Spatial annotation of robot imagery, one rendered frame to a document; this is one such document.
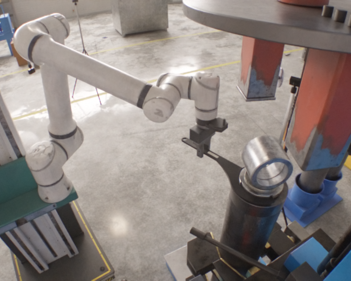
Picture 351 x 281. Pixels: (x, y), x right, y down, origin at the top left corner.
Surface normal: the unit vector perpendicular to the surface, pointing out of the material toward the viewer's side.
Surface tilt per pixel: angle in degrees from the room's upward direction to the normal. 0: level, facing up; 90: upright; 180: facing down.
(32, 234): 90
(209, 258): 0
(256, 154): 42
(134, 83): 33
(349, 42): 90
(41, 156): 10
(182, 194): 0
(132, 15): 90
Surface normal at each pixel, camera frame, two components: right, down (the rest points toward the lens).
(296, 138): -1.00, 0.07
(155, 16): 0.36, 0.55
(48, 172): 0.59, 0.47
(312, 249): -0.04, -0.80
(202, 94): -0.33, 0.58
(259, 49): 0.07, 0.60
